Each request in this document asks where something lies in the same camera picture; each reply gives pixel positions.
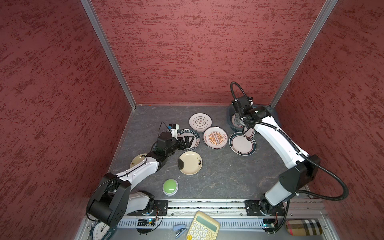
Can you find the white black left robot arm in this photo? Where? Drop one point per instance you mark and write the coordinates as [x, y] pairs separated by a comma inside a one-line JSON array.
[[113, 199]]

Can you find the yellow calculator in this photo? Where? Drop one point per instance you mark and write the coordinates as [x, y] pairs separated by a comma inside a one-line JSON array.
[[203, 227]]

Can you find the teal alarm clock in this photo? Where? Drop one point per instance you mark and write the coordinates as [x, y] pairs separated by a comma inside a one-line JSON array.
[[101, 231]]

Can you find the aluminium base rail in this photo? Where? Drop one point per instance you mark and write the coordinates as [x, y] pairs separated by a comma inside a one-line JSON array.
[[230, 213]]

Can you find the translucent blue plastic bin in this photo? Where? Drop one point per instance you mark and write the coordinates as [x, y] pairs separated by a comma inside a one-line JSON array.
[[270, 111]]

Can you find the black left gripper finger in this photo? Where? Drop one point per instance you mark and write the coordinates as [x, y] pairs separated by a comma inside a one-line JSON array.
[[186, 144], [187, 139]]

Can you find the beige plate under left arm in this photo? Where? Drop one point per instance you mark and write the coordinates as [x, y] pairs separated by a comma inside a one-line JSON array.
[[138, 160]]

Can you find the green rim hao shi plate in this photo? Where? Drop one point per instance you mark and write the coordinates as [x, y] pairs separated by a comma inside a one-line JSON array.
[[190, 132]]

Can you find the white plate black line motif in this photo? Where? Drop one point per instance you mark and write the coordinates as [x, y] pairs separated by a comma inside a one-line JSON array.
[[200, 122]]

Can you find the aluminium left corner post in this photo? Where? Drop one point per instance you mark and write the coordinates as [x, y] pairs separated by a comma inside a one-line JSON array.
[[97, 26]]

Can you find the green push button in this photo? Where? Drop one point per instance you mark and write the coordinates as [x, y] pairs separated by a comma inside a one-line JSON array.
[[170, 187]]

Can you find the aluminium corner post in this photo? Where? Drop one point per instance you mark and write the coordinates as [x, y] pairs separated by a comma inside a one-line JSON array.
[[317, 26], [97, 26]]

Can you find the plate with green lettered rim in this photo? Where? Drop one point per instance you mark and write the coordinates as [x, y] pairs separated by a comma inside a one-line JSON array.
[[249, 133]]

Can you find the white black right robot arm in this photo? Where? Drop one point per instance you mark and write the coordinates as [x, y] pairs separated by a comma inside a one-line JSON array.
[[299, 171]]

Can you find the white plate green red rim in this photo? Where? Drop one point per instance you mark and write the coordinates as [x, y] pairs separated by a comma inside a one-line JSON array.
[[241, 145]]

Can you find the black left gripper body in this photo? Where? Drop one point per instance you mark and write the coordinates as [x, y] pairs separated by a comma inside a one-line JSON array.
[[177, 145]]

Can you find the plaid checked pouch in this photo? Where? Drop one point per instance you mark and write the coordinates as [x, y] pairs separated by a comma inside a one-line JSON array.
[[304, 227]]

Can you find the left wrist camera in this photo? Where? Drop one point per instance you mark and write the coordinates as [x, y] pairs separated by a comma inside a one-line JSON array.
[[173, 128]]

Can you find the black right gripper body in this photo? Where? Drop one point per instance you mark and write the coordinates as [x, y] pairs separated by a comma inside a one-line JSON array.
[[242, 115]]

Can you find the cream yellow plate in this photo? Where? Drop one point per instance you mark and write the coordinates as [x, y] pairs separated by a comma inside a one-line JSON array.
[[190, 163]]

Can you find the aluminium right corner post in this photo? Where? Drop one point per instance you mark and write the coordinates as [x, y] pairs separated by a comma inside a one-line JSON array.
[[317, 26]]

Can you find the blue stapler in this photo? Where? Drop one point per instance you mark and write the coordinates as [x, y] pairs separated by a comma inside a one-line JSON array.
[[179, 230]]

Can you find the orange sunburst white plate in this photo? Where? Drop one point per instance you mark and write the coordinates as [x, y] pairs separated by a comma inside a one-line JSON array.
[[215, 137]]

